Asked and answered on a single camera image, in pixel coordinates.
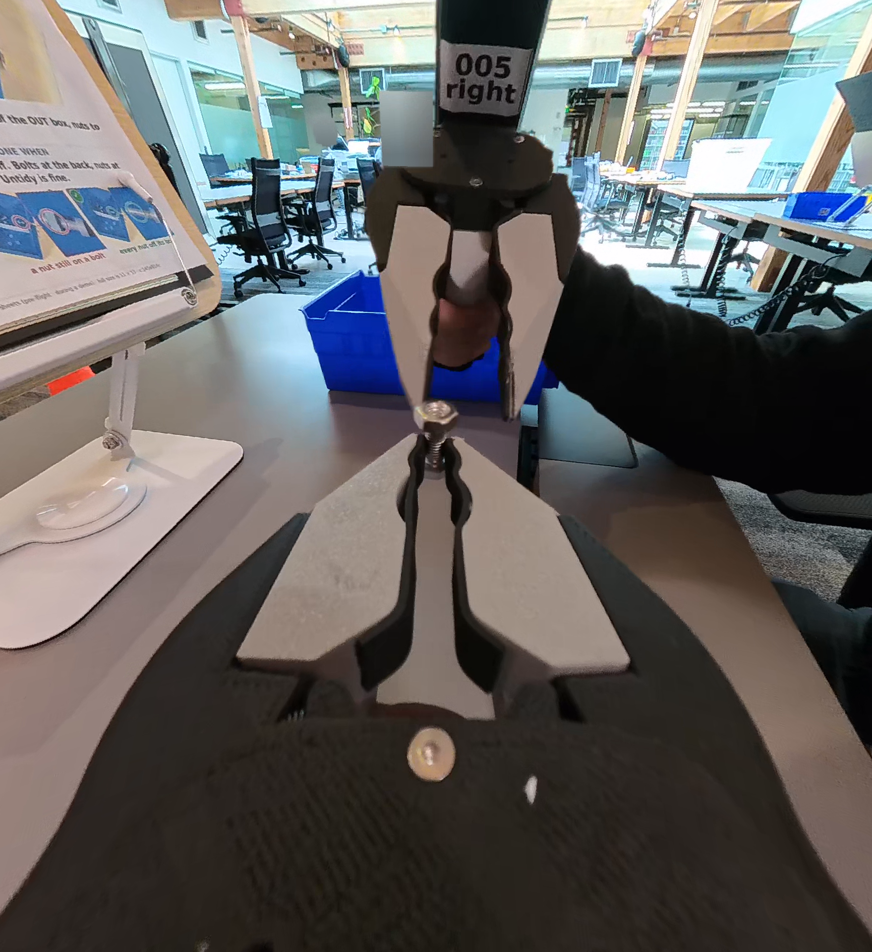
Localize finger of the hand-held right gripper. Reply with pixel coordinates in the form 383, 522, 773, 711
494, 199, 567, 421
381, 204, 453, 409

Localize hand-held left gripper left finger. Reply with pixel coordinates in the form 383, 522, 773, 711
233, 433, 428, 691

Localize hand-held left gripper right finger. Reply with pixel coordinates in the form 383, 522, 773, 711
443, 436, 633, 694

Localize blue plastic bin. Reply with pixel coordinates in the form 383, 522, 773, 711
784, 192, 864, 222
300, 269, 559, 406

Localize person's right forearm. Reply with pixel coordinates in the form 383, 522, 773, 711
543, 249, 872, 495

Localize person's right hand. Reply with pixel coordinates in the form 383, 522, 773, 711
428, 296, 504, 370

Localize black office chair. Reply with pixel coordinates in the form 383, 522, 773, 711
287, 158, 348, 270
216, 156, 310, 298

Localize dark grey desk pad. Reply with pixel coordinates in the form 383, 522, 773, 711
536, 387, 639, 470

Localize white metal stand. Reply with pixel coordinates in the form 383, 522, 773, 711
0, 308, 245, 650

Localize wooden display board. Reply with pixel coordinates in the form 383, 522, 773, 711
34, 0, 223, 328

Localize metal page holder clip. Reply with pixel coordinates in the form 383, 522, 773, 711
117, 171, 200, 307

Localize wooden office desk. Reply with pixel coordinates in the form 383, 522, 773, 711
692, 195, 872, 298

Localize white panel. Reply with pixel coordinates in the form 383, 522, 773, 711
685, 137, 773, 196

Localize person's legs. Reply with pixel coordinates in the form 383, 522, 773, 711
774, 580, 872, 800

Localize person's black chair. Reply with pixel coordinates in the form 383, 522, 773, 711
766, 487, 872, 607

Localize printed instruction sheet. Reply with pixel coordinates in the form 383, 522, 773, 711
0, 0, 210, 336

